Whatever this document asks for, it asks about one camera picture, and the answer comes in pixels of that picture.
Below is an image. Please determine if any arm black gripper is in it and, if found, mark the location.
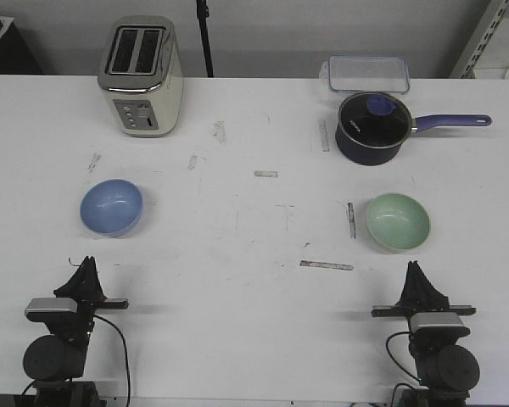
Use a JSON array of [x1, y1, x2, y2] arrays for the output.
[[46, 256, 129, 343], [371, 260, 477, 352]]

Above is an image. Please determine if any cream and chrome toaster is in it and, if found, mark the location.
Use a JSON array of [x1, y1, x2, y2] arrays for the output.
[[98, 15, 184, 137]]

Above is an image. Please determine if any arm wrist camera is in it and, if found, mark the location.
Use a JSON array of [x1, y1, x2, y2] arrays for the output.
[[25, 298, 78, 322], [409, 312, 471, 337]]

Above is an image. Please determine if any clear plastic food container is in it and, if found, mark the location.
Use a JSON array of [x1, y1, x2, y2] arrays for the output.
[[319, 55, 410, 94]]

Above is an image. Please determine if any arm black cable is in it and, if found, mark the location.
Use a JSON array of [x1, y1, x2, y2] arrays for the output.
[[385, 331, 421, 404], [92, 314, 131, 404]]

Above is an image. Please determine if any glass saucepan lid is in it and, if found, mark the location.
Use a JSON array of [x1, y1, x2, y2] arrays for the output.
[[339, 92, 412, 148]]

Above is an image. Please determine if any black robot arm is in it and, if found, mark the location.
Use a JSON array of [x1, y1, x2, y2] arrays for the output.
[[23, 256, 129, 406], [371, 261, 480, 406]]

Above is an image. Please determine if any blue plastic bowl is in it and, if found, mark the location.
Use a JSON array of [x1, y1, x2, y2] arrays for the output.
[[79, 179, 144, 237]]

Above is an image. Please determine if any grey slotted metal rack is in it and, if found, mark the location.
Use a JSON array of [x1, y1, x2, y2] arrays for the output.
[[449, 1, 509, 79]]

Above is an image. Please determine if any green plastic bowl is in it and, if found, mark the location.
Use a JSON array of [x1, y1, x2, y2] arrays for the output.
[[366, 192, 431, 253]]

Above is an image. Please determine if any dark blue saucepan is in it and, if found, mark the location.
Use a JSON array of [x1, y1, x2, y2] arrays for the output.
[[335, 92, 492, 166]]

